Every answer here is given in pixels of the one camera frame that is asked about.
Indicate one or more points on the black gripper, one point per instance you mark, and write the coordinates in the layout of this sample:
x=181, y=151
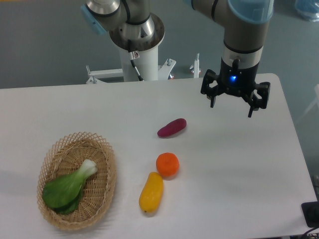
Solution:
x=238, y=82

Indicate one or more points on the orange fruit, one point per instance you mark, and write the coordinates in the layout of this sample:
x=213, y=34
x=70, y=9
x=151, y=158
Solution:
x=167, y=164

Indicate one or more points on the blue object top right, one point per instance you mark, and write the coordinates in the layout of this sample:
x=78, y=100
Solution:
x=308, y=9

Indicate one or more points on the green bok choy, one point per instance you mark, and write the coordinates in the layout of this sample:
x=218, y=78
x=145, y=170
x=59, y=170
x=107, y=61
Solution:
x=63, y=194

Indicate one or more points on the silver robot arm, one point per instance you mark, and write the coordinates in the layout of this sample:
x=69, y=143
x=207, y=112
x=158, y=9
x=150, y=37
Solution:
x=137, y=33

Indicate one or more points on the black device at table edge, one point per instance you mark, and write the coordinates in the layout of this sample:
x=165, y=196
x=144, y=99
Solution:
x=311, y=213

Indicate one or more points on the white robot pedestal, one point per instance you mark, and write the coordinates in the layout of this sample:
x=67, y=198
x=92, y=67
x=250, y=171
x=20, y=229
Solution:
x=136, y=66

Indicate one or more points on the purple sweet potato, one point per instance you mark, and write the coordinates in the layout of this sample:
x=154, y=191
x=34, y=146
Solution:
x=172, y=128

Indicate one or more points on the woven wicker basket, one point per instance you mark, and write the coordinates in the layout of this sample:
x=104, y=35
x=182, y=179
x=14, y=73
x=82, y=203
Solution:
x=66, y=156

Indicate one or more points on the yellow mango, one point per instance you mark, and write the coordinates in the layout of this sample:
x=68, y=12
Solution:
x=151, y=195

